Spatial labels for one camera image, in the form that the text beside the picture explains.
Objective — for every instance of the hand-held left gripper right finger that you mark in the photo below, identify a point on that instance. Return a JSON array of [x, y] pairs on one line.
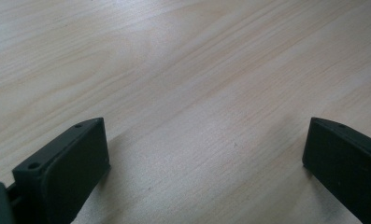
[[345, 168]]

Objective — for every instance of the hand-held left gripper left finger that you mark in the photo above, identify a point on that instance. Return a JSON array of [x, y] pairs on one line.
[[68, 174]]

